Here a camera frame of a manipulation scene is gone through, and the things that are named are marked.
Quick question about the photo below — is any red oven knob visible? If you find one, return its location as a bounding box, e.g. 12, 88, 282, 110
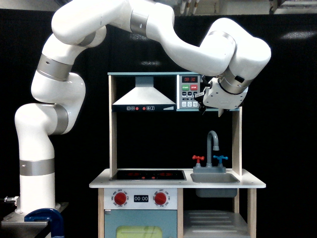
154, 192, 166, 205
114, 192, 127, 205

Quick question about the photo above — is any black backdrop curtain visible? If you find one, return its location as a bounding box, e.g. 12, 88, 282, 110
0, 9, 317, 238

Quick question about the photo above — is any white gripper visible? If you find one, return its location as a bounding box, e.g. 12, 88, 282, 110
199, 75, 248, 115

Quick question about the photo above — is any grey microwave control panel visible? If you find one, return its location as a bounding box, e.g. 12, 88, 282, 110
176, 74, 202, 110

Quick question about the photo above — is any blue faucet handle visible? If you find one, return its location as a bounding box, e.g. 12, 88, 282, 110
213, 155, 228, 164

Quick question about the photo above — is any blue C-clamp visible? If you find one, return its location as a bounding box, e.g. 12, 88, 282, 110
24, 208, 65, 238

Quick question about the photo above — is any black oven timer display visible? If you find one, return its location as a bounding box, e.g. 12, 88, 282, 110
134, 195, 149, 202

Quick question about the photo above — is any blue toy oven door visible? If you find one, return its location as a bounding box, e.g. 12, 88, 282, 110
104, 209, 177, 238

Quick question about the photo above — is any black toy stovetop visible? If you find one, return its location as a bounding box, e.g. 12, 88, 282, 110
111, 170, 186, 181

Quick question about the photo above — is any grey toy sink basin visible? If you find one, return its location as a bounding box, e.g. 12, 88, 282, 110
191, 173, 240, 198

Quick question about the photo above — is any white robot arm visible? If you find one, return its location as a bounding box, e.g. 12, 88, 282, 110
15, 0, 271, 214

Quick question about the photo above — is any wooden toy kitchen frame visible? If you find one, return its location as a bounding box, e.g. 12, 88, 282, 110
90, 72, 265, 238

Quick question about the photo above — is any grey lower shelf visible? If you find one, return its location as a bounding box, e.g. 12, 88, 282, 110
183, 210, 250, 238

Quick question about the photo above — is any right red oven knob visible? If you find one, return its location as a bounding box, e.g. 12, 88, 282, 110
154, 192, 166, 205

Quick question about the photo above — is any left red oven knob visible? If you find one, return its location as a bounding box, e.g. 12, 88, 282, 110
114, 192, 127, 205

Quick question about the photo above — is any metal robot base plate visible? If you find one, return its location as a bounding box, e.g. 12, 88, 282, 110
0, 202, 69, 228

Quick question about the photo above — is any grey toy faucet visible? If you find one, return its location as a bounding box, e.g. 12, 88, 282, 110
193, 130, 226, 174

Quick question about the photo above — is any red faucet handle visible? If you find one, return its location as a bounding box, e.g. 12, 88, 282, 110
192, 155, 205, 164

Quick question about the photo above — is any grey toy range hood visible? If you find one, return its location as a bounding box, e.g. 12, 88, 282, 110
111, 76, 176, 113

